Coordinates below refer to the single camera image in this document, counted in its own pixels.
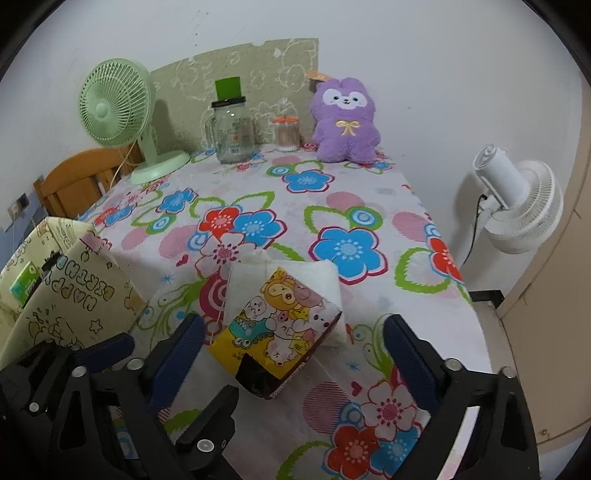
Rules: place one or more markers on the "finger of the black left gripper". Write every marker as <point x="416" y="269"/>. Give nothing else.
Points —
<point x="50" y="395"/>

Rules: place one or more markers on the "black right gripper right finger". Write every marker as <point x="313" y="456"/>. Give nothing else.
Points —
<point x="502" y="442"/>

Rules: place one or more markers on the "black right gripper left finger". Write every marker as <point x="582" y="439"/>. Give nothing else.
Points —
<point x="143" y="387"/>

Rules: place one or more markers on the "cartoon print tissue pack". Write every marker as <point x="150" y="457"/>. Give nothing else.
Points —
<point x="275" y="333"/>

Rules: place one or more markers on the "white towel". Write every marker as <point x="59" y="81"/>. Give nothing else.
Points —
<point x="246" y="276"/>

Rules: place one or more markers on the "green tissue pack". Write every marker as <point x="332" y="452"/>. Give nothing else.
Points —
<point x="25" y="283"/>

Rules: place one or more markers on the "cream cartoon storage box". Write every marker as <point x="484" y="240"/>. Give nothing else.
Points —
<point x="84" y="296"/>

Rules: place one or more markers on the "beige wooden door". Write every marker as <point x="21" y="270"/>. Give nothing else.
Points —
<point x="547" y="316"/>

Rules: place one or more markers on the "floral tablecloth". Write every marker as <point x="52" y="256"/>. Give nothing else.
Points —
<point x="347" y="414"/>

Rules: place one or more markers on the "white standing fan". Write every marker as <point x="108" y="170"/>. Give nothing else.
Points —
<point x="523" y="203"/>

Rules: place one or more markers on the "green desk fan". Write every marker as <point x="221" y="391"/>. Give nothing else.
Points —
<point x="116" y="105"/>

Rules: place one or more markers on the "glass mason jar mug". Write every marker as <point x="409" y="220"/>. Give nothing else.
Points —
<point x="232" y="130"/>

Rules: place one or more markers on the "orange lid toothpick jar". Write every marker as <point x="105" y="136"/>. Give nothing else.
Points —
<point x="286" y="133"/>

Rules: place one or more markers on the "green cup on jar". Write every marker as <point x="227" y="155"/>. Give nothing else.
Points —
<point x="228" y="88"/>

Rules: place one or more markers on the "purple plush bunny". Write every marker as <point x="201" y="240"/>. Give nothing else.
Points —
<point x="344" y="116"/>

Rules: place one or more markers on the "green cartoon cardboard panel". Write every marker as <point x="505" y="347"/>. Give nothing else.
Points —
<point x="272" y="76"/>

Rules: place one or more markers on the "wall power socket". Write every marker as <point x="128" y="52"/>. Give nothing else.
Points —
<point x="19" y="206"/>

